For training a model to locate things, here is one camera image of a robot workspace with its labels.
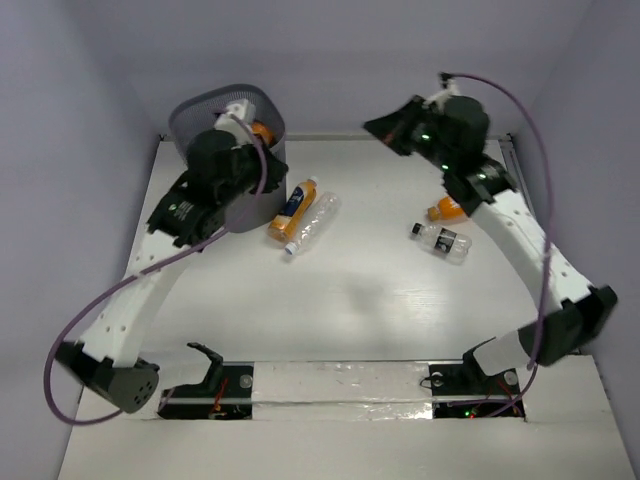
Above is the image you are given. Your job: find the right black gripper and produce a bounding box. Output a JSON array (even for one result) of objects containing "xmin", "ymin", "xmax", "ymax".
[{"xmin": 364, "ymin": 95, "xmax": 455, "ymax": 173}]

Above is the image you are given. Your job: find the orange bottle white cap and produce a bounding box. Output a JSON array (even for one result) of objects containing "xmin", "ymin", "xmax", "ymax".
[{"xmin": 251, "ymin": 121, "xmax": 275, "ymax": 146}]

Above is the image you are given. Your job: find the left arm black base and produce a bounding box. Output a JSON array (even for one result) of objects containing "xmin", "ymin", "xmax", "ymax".
[{"xmin": 156, "ymin": 342, "xmax": 255, "ymax": 421}]

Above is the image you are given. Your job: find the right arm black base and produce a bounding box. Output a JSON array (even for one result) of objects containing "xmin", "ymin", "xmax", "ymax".
[{"xmin": 419, "ymin": 347, "xmax": 521, "ymax": 420}]

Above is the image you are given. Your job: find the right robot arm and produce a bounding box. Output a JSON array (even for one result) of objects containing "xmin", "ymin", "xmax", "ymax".
[{"xmin": 363, "ymin": 94, "xmax": 618, "ymax": 392}]

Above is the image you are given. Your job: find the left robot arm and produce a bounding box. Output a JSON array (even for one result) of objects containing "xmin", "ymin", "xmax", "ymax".
[{"xmin": 43, "ymin": 122, "xmax": 288, "ymax": 418}]

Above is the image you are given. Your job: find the grey mesh waste bin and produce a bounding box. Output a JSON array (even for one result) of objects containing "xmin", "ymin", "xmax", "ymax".
[{"xmin": 168, "ymin": 84, "xmax": 287, "ymax": 233}]

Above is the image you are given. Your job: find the orange bottle blue white label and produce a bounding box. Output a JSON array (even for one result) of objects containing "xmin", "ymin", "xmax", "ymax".
[{"xmin": 267, "ymin": 176, "xmax": 319, "ymax": 242}]

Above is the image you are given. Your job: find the clear ribbed plastic bottle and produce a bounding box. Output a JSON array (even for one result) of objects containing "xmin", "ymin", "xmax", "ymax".
[{"xmin": 284, "ymin": 192, "xmax": 342, "ymax": 257}]

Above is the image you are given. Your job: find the small orange juice bottle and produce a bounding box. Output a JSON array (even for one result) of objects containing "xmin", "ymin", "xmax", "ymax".
[{"xmin": 426, "ymin": 196, "xmax": 466, "ymax": 222}]

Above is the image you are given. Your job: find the clear bottle black label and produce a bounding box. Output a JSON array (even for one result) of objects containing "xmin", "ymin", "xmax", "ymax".
[{"xmin": 411, "ymin": 223, "xmax": 472, "ymax": 264}]

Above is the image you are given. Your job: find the silver foil tape strip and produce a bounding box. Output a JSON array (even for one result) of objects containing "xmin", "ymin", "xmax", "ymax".
[{"xmin": 251, "ymin": 361, "xmax": 433, "ymax": 422}]

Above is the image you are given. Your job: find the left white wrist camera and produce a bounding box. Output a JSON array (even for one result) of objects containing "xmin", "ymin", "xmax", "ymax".
[{"xmin": 214, "ymin": 99, "xmax": 256, "ymax": 142}]

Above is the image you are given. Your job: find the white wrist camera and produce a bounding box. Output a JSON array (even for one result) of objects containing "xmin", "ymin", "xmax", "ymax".
[
  {"xmin": 214, "ymin": 99, "xmax": 256, "ymax": 142},
  {"xmin": 425, "ymin": 72, "xmax": 460, "ymax": 110}
]

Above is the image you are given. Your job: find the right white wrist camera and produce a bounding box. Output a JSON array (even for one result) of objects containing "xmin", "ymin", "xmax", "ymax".
[{"xmin": 425, "ymin": 72, "xmax": 460, "ymax": 110}]

